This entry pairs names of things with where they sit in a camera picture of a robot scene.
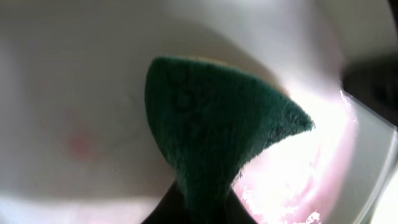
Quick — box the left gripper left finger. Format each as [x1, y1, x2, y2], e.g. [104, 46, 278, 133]
[142, 182, 188, 224]

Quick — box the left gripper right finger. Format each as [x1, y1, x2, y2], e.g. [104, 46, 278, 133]
[225, 190, 257, 224]

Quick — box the green yellow sponge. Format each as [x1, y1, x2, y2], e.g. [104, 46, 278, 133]
[144, 57, 314, 223]

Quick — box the light green plate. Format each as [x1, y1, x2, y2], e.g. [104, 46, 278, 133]
[1, 1, 397, 223]

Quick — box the black round tray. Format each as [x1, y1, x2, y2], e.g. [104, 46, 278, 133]
[343, 0, 397, 126]

